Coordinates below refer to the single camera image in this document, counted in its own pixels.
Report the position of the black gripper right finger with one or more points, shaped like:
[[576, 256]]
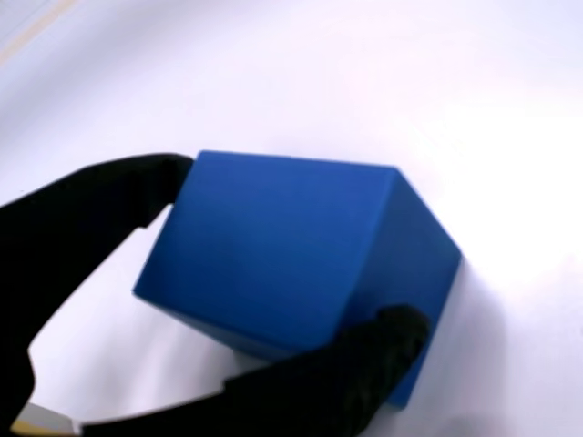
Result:
[[319, 391]]

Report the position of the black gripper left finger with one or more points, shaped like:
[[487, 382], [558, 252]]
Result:
[[59, 236]]

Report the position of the blue block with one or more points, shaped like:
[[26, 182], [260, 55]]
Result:
[[273, 250]]

